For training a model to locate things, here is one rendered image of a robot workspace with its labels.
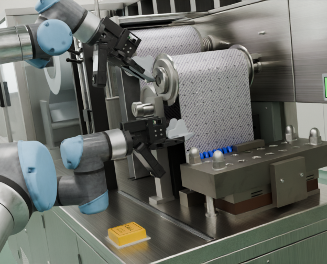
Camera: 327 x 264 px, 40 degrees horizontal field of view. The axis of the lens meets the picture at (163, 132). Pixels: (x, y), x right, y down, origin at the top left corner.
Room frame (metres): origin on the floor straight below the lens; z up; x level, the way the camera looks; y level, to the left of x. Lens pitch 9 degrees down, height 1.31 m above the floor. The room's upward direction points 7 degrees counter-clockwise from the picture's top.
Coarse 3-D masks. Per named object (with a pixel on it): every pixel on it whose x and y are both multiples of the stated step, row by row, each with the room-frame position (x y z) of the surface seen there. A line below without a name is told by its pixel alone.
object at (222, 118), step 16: (192, 96) 1.24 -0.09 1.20; (208, 96) 1.26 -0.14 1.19; (224, 96) 1.29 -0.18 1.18; (240, 96) 1.31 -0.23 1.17; (192, 112) 1.24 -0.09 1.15; (208, 112) 1.26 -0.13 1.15; (224, 112) 1.29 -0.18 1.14; (240, 112) 1.31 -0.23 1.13; (192, 128) 1.24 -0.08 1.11; (208, 128) 1.26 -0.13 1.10; (224, 128) 1.28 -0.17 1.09; (240, 128) 1.31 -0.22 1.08; (192, 144) 1.23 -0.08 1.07; (208, 144) 1.26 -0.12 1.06; (224, 144) 1.28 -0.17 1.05
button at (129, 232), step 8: (128, 224) 1.06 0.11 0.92; (136, 224) 1.05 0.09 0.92; (112, 232) 1.02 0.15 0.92; (120, 232) 1.01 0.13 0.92; (128, 232) 1.00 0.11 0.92; (136, 232) 1.00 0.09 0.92; (144, 232) 1.01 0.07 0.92; (120, 240) 0.98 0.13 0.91; (128, 240) 0.99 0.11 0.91; (136, 240) 1.00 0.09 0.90
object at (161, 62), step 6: (162, 60) 1.26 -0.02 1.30; (246, 60) 1.34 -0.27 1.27; (156, 66) 1.30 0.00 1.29; (162, 66) 1.26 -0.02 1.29; (168, 66) 1.23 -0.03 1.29; (168, 72) 1.24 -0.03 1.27; (174, 84) 1.23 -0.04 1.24; (168, 90) 1.25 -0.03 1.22; (162, 96) 1.28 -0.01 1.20; (168, 96) 1.25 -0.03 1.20
